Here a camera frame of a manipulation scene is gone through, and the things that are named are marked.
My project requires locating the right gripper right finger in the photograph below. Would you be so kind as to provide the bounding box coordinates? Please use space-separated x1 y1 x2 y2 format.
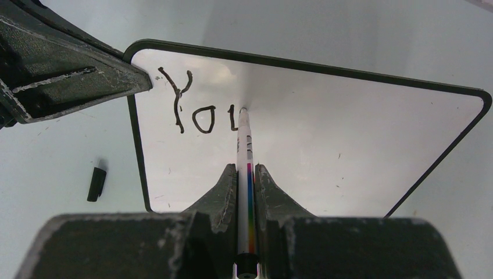
255 164 461 278

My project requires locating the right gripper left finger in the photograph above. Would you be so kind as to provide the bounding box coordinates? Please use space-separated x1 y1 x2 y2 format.
16 164 237 278

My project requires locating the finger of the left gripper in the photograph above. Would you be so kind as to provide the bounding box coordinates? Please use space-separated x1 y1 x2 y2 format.
10 0 123 58
1 3 152 124

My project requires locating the white marker pen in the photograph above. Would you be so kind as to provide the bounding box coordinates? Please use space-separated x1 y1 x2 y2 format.
235 108 259 278

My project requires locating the black framed whiteboard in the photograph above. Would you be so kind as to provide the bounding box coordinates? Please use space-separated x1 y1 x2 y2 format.
124 40 492 217

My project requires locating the black marker cap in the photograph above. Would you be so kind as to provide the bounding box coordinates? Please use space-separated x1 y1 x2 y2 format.
87 159 108 202

